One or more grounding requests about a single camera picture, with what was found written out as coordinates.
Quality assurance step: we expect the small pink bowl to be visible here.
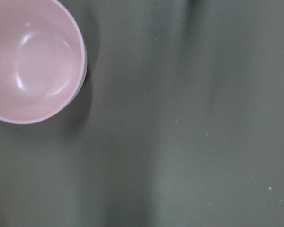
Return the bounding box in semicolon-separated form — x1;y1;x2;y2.
0;0;87;124

